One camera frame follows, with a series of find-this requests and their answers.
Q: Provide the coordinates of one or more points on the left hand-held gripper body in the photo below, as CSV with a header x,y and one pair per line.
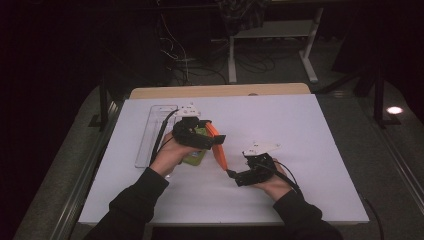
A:
x,y
191,133

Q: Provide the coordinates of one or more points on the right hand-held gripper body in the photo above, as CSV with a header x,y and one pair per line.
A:
x,y
258,171

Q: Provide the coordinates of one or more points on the orange phone case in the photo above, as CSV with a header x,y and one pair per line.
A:
x,y
220,153

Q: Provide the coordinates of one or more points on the green cartoon phone case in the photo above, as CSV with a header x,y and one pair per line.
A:
x,y
195,158

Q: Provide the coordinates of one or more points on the clear plastic box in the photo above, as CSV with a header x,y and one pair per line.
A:
x,y
148,136

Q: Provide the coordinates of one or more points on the person's right hand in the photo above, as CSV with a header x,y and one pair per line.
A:
x,y
276,186

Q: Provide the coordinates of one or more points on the person's left hand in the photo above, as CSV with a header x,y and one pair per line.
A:
x,y
170,155

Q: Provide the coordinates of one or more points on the light wooden table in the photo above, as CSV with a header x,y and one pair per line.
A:
x,y
220,90

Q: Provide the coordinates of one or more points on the black metal stand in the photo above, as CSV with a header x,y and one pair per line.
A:
x,y
380,100
103,103

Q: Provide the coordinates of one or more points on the dark patterned cloth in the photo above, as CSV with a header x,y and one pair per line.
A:
x,y
241,15

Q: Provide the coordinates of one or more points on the white metal desk frame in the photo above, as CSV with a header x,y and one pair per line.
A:
x,y
276,29

